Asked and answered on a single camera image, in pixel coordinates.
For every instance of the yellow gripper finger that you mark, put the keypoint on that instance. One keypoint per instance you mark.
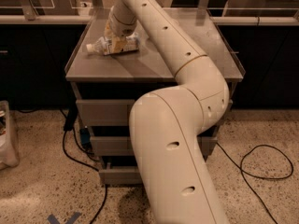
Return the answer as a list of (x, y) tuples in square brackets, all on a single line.
[(107, 32), (118, 43)]

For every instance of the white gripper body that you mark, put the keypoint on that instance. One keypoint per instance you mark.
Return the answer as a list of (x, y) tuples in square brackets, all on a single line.
[(123, 29)]

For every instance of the blue plastic bottle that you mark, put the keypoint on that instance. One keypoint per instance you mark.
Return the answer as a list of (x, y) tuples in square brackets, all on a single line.
[(103, 45)]

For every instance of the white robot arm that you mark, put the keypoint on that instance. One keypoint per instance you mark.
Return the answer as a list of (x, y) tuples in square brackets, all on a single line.
[(169, 160)]

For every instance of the grey drawer cabinet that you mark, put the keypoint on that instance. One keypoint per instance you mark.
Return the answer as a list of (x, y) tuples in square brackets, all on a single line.
[(129, 75)]

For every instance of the top grey drawer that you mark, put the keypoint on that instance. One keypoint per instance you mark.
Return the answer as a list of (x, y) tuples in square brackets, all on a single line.
[(102, 112)]

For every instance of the grey drawer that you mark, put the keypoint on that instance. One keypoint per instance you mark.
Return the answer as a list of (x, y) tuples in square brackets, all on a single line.
[(120, 176), (121, 145), (102, 112)]

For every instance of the middle grey drawer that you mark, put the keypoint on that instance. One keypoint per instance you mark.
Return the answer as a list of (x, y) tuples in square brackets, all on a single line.
[(121, 145)]

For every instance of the bottom grey drawer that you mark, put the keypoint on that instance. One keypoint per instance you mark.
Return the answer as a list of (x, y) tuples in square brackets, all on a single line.
[(120, 176)]

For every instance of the blue power adapter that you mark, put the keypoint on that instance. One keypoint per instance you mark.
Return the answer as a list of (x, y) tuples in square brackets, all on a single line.
[(84, 137)]

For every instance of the clear plastic bin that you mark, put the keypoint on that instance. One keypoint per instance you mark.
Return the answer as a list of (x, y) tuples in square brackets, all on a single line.
[(9, 153)]

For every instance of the blue tape cross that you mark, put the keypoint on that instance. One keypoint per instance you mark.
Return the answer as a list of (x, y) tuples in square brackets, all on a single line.
[(55, 218)]

